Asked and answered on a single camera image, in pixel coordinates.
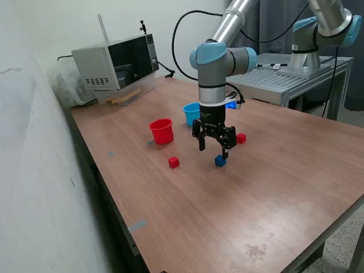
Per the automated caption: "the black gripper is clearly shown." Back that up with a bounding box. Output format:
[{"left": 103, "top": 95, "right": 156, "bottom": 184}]
[{"left": 192, "top": 102, "right": 237, "bottom": 160}]

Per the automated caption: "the aluminium robot base table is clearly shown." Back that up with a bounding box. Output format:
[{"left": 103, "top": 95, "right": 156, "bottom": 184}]
[{"left": 226, "top": 52, "right": 354, "bottom": 120}]

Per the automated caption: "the blue plastic cup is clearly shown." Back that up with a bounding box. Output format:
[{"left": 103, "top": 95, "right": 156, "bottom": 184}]
[{"left": 183, "top": 102, "right": 201, "bottom": 127}]

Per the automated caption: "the red plastic cup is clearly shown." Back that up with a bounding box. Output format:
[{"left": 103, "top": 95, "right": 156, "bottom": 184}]
[{"left": 148, "top": 118, "right": 174, "bottom": 145}]

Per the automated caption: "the wooden stick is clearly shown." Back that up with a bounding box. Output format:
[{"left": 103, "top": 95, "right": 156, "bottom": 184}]
[
  {"left": 105, "top": 88, "right": 143, "bottom": 102},
  {"left": 110, "top": 94, "right": 136, "bottom": 105}
]

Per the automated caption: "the long grey tape strip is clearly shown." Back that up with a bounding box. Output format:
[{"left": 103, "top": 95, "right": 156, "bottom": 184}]
[{"left": 127, "top": 218, "right": 148, "bottom": 234}]

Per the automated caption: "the dark grey curtain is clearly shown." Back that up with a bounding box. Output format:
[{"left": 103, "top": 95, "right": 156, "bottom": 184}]
[{"left": 226, "top": 0, "right": 364, "bottom": 110}]

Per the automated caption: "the silver microwave oven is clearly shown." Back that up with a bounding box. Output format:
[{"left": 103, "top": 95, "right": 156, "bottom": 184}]
[{"left": 71, "top": 33, "right": 160, "bottom": 92}]

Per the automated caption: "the thin white rod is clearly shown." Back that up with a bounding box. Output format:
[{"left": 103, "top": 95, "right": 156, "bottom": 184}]
[{"left": 97, "top": 13, "right": 110, "bottom": 42}]

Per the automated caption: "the clear plastic bag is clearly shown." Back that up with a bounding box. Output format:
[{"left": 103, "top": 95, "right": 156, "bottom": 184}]
[{"left": 47, "top": 58, "right": 97, "bottom": 108}]

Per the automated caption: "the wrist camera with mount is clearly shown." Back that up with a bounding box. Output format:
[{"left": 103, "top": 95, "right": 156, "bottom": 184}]
[{"left": 226, "top": 92, "right": 245, "bottom": 111}]

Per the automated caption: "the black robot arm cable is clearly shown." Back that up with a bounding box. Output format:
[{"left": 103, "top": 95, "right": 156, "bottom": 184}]
[{"left": 172, "top": 2, "right": 310, "bottom": 82}]

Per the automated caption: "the black hanging cable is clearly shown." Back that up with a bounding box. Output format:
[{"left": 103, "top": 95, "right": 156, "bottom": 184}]
[{"left": 321, "top": 47, "right": 339, "bottom": 118}]

